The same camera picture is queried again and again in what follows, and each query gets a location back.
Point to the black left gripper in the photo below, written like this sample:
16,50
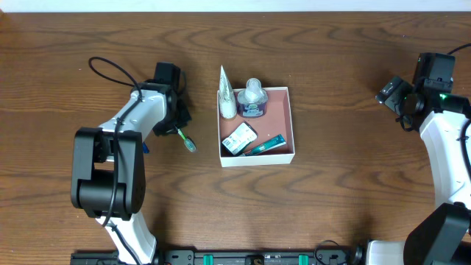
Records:
176,120

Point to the white floral lotion tube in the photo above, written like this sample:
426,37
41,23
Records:
227,100

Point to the green white toothbrush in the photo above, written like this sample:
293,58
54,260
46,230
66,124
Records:
189,144

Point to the blue disposable razor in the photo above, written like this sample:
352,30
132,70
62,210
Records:
145,148

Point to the clear blue sanitizer bottle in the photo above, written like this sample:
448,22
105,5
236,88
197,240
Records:
252,100

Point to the green white soap packet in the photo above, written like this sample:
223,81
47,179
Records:
239,139

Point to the small toothpaste tube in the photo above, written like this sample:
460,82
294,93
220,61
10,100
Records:
273,143

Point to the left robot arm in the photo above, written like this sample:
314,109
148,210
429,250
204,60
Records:
108,174

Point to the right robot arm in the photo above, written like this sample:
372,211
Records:
439,238

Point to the white cardboard box pink inside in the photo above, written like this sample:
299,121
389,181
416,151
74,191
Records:
276,121

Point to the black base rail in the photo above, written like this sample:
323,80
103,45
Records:
328,255

